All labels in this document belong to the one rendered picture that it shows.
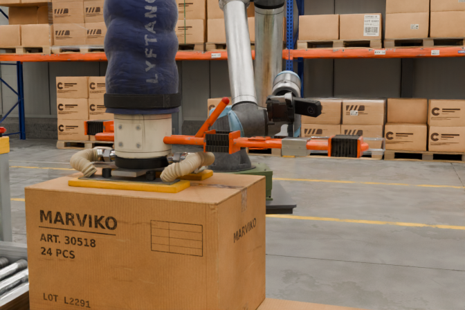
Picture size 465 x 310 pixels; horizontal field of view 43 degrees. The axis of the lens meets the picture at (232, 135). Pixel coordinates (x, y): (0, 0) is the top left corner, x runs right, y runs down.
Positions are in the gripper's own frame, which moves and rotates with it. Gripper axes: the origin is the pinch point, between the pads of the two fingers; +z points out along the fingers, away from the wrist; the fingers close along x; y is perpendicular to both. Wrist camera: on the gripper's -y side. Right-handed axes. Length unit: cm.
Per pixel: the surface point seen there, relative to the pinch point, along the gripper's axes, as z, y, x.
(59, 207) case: 15, 65, -16
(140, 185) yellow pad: 12.2, 41.0, -11.5
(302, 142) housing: 5.4, -3.2, -2.9
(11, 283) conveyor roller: -6, 100, -59
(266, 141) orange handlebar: 3.3, 6.6, -3.3
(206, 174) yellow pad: -7.4, 26.6, -18.5
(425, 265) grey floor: -180, -74, -180
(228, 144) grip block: 3.0, 17.1, -4.0
